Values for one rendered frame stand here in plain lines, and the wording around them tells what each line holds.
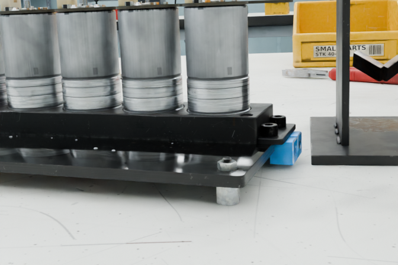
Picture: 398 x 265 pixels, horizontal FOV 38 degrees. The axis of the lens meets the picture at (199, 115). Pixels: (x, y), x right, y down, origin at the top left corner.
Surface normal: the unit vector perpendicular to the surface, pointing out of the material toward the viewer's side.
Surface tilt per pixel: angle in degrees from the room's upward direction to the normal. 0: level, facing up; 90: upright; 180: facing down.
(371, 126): 0
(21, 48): 90
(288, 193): 0
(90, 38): 90
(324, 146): 0
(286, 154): 90
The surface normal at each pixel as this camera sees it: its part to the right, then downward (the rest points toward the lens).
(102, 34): 0.62, 0.12
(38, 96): 0.31, 0.17
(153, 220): -0.04, -0.98
